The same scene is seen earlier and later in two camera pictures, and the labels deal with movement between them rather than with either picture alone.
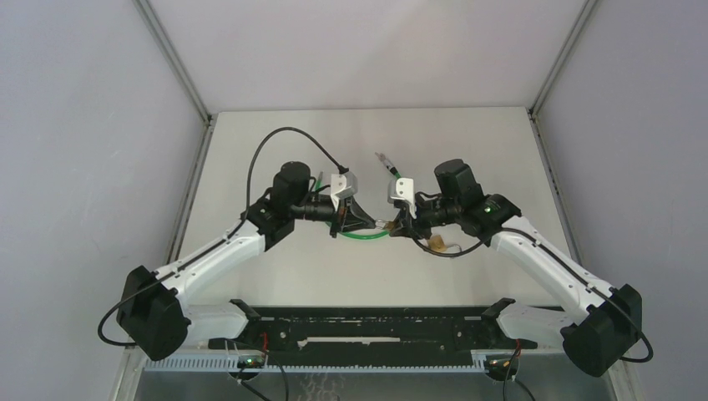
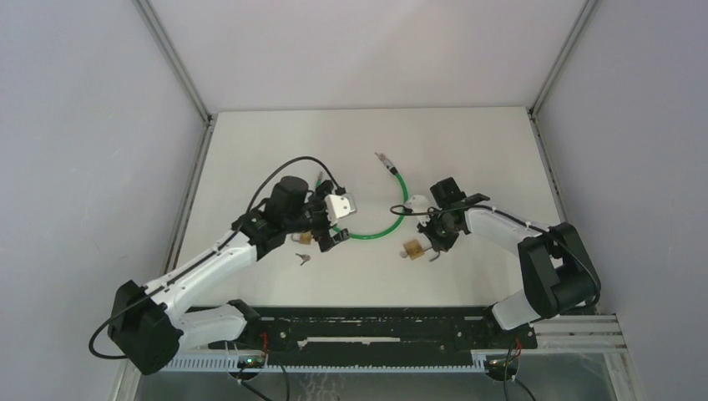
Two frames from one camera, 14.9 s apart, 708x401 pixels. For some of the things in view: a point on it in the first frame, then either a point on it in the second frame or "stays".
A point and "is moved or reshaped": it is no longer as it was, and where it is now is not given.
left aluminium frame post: [182, 73] stays
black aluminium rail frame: [371, 332] stays
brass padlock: [437, 243] is moved or reshaped
